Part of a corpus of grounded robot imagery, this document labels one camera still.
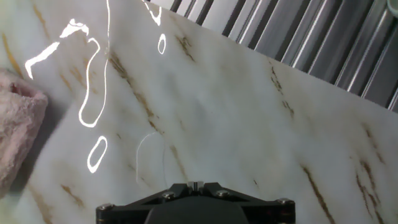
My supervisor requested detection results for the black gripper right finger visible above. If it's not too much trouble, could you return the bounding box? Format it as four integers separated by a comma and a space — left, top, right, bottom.
195, 181, 297, 224

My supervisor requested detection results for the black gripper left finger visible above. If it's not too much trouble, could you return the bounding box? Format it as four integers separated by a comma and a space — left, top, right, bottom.
95, 181, 197, 224

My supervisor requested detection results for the pink fluffy cloth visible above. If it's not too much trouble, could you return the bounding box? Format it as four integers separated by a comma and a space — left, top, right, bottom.
0, 68, 49, 198

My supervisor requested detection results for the white marble pattern sheet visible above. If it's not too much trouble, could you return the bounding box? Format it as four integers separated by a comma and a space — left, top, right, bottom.
0, 0, 398, 224

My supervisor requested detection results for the grey white ladle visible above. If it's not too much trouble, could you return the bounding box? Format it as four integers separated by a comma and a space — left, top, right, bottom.
386, 0, 398, 18

